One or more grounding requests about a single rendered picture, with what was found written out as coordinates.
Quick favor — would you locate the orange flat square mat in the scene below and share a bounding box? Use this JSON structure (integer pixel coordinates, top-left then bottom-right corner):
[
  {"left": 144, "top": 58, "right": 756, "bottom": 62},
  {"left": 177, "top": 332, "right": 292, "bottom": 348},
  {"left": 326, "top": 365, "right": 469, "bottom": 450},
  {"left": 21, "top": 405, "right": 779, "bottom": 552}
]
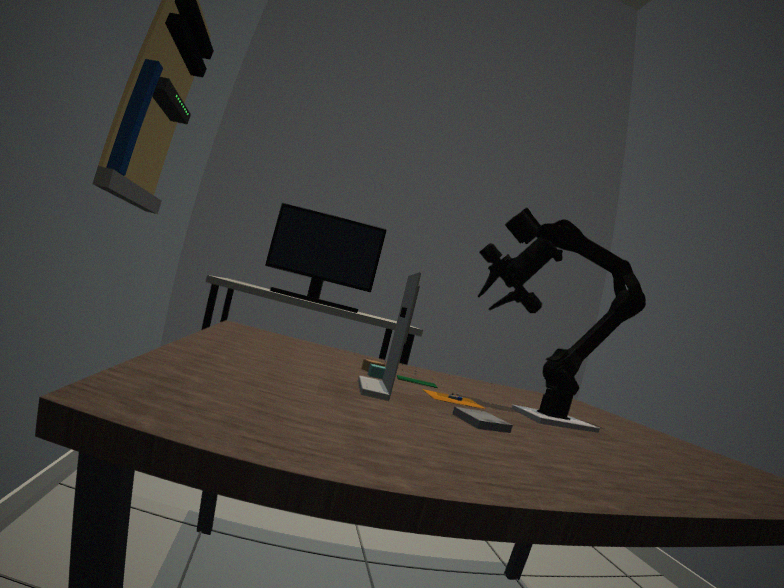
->
[{"left": 422, "top": 389, "right": 485, "bottom": 409}]

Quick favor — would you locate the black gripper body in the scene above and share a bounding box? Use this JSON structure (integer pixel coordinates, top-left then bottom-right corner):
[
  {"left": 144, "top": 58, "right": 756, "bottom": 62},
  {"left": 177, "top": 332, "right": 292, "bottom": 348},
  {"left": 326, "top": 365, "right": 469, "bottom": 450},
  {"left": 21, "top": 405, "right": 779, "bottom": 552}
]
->
[{"left": 479, "top": 243, "right": 542, "bottom": 313}]

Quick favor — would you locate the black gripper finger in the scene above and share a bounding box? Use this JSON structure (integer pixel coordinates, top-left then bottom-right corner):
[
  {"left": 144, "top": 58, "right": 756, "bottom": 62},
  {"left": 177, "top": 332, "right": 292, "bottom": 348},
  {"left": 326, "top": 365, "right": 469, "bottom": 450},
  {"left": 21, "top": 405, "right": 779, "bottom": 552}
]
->
[
  {"left": 488, "top": 291, "right": 524, "bottom": 311},
  {"left": 478, "top": 265, "right": 501, "bottom": 297}
]

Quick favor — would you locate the dark green flat square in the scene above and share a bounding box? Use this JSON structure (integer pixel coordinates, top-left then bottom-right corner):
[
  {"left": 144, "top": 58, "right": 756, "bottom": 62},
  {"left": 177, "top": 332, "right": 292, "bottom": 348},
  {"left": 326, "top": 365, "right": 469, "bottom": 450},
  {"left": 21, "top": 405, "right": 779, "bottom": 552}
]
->
[{"left": 397, "top": 375, "right": 438, "bottom": 388}]

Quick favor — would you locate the teal cube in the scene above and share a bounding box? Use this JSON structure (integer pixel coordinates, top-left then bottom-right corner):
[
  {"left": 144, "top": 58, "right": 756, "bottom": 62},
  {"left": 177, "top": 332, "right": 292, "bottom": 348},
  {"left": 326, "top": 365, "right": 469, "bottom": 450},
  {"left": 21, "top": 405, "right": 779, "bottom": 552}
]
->
[{"left": 367, "top": 364, "right": 385, "bottom": 379}]

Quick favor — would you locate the small tan block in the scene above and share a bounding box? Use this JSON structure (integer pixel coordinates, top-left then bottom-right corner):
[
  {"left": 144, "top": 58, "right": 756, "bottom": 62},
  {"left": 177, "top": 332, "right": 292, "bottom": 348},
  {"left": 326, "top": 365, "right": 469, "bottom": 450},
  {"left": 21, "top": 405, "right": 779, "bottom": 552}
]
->
[{"left": 361, "top": 359, "right": 385, "bottom": 372}]

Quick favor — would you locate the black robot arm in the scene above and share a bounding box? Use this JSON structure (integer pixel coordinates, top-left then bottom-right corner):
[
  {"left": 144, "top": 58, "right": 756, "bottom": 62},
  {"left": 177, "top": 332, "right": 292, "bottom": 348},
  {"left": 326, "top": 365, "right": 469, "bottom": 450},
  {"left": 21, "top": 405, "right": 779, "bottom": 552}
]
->
[{"left": 505, "top": 207, "right": 646, "bottom": 420}]

